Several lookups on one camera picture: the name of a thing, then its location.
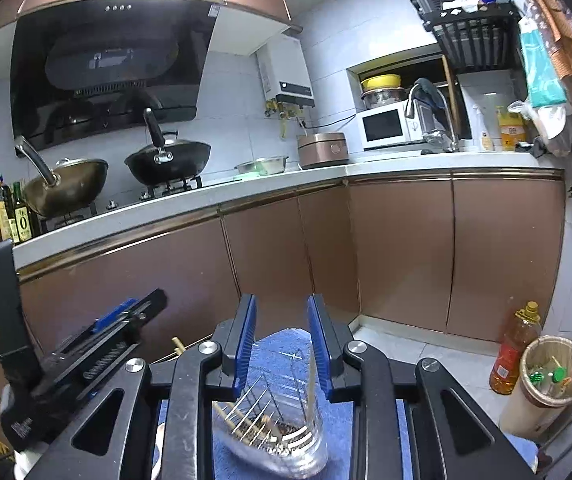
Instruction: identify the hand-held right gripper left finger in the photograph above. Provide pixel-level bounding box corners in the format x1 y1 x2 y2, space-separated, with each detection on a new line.
25 294 259 480

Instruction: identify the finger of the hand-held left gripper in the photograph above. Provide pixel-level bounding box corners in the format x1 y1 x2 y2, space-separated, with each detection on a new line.
91 298 139 335
116 287 168 348

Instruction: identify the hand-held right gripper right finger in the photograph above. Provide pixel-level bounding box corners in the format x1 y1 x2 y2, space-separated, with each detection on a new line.
307 294 536 480

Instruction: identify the clear utensil holder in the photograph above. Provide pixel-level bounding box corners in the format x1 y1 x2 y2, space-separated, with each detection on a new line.
213 327 329 478

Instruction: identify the blue towel mat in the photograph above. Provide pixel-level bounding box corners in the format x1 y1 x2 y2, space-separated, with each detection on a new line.
153 332 417 480

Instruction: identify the black gas stove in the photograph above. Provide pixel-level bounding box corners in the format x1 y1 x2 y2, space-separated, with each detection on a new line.
41 175 207 231

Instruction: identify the brown kitchen cabinet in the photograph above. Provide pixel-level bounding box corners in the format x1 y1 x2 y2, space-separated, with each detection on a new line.
0 167 566 411

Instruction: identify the dark olive oil bottle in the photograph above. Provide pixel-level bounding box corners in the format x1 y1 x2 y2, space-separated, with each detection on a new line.
11 182 35 243

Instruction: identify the black wok with lid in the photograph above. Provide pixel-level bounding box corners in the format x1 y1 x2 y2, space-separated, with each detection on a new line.
124 108 211 186

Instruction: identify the yellow oil bottle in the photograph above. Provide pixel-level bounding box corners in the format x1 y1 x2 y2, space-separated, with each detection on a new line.
0 175 14 243

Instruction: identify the stainless steel basin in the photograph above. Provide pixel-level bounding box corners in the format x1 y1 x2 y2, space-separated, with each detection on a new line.
235 156 289 177

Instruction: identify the cooking oil bottle red label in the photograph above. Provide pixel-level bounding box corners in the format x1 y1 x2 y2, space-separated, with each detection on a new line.
489 301 542 396

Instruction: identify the rose gold rice cooker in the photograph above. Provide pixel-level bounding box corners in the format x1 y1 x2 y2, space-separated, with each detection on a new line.
297 132 350 170

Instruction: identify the beige trash bin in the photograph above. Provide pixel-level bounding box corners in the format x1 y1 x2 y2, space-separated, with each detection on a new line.
498 336 572 443

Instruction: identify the white microwave oven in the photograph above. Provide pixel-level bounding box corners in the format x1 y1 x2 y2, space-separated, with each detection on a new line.
356 100 424 151

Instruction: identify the black and brown range hood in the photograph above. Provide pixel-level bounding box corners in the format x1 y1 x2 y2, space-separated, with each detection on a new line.
10 0 303 158

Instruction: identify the clear plastic pitcher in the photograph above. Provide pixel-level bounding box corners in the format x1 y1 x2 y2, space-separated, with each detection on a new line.
416 99 449 143

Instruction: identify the chrome kitchen faucet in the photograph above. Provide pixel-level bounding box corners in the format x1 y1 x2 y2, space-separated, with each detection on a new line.
406 78 460 153

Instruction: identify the white soap bottle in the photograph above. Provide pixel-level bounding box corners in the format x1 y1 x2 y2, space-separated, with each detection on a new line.
472 104 495 152

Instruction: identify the yellow plastic basin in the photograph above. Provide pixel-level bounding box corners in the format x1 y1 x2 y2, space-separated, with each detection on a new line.
360 74 403 93

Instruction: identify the white water heater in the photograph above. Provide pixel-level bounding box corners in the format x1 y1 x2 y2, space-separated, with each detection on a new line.
257 35 315 108

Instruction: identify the yellow dish soap bottle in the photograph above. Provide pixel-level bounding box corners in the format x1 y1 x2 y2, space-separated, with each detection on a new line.
496 106 527 152

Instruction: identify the white plastic bag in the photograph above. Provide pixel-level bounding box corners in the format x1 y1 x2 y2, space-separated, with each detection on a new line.
508 100 569 156

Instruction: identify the teal plastic bag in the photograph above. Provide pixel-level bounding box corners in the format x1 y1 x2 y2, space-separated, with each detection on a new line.
518 17 566 108

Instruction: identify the white cloth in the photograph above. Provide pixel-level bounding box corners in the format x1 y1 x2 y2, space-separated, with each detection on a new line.
440 0 481 14

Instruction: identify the orange patterned curtain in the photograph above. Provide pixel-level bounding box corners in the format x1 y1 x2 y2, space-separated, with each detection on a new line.
500 0 572 133

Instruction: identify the bronze wok with handle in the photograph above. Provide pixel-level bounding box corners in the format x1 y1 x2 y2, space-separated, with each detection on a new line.
14 135 109 218

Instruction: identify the black power cable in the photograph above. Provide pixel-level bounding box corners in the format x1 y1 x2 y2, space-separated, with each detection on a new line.
306 112 359 132

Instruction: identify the black wall dish rack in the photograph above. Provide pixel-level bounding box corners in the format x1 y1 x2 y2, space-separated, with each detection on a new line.
407 0 521 73

